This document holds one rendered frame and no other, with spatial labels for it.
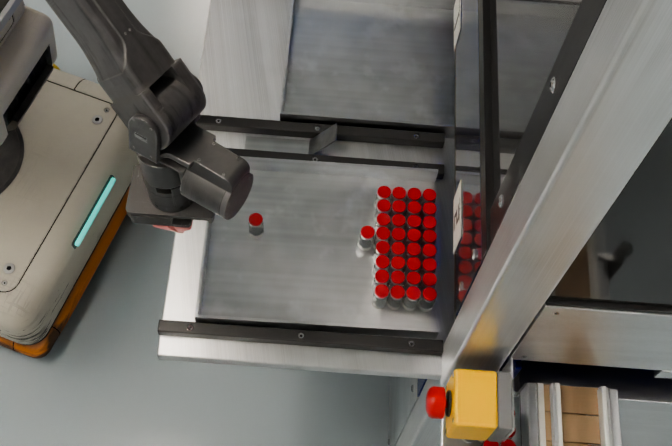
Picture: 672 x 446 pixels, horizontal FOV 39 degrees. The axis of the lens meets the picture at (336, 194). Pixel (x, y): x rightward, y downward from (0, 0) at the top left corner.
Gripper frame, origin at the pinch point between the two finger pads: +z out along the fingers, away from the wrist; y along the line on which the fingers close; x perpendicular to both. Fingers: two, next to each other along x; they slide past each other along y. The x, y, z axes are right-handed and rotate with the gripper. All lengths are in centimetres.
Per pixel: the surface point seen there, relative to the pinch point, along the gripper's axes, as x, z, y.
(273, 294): -0.1, 20.2, 11.2
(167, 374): 13, 108, -17
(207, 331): -7.1, 18.4, 2.8
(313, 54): 42.7, 19.7, 13.5
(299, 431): 3, 108, 15
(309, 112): 31.3, 19.8, 13.8
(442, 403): -17.8, 7.6, 34.3
